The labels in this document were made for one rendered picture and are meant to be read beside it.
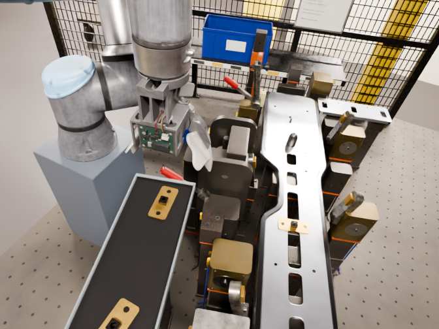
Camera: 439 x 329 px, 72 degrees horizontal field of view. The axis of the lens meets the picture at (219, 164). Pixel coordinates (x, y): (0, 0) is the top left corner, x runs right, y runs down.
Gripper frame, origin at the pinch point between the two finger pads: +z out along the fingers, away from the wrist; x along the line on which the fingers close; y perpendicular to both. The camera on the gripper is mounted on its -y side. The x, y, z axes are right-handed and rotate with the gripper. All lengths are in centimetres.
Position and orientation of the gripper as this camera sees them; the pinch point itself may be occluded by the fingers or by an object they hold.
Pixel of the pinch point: (172, 159)
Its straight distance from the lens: 58.2
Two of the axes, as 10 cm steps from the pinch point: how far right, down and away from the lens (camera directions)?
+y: -2.4, 6.9, -6.9
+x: 9.7, 2.3, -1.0
